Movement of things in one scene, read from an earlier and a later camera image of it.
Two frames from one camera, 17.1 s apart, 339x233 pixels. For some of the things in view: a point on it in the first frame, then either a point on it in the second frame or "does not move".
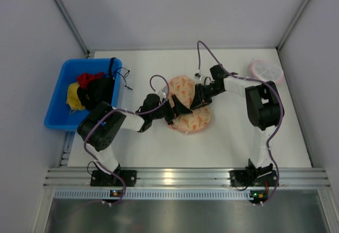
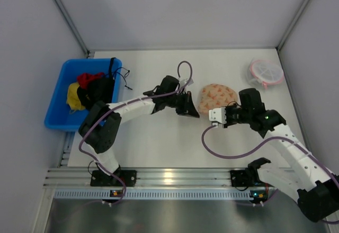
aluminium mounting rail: (187, 177) does not move
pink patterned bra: (183, 89) → (215, 96)
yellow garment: (73, 99) does not move
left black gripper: (171, 110) → (181, 103)
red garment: (83, 79) does not move
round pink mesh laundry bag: (267, 71) does not move
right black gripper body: (201, 95) → (229, 116)
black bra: (98, 89) does not move
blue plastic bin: (60, 115) does not move
